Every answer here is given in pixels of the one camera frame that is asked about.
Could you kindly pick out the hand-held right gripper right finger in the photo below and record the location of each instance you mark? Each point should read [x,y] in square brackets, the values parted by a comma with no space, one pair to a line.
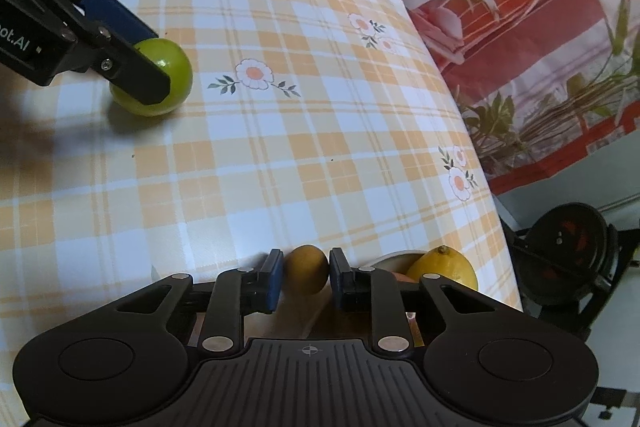
[339,279]

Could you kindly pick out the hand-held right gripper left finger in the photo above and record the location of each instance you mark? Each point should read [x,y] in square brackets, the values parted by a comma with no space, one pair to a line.
[272,282]

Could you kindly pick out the small tan round fruit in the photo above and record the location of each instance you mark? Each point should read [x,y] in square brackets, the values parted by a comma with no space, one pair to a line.
[306,269]

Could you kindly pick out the large green apple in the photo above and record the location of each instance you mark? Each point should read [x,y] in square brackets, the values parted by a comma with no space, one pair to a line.
[179,72]

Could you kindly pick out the beige round plate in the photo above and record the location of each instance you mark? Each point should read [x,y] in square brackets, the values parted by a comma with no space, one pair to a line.
[395,261]

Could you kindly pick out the yellow lemon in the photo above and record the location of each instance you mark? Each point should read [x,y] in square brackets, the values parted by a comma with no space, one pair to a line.
[445,269]

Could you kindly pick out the orange checkered floral tablecloth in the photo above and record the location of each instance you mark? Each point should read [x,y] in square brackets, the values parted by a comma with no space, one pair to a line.
[300,132]

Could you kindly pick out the black exercise bike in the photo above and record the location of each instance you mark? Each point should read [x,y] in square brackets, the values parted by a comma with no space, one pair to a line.
[565,232]

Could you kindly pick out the printed pink backdrop cloth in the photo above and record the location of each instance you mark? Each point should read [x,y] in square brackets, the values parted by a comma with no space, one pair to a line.
[550,32]

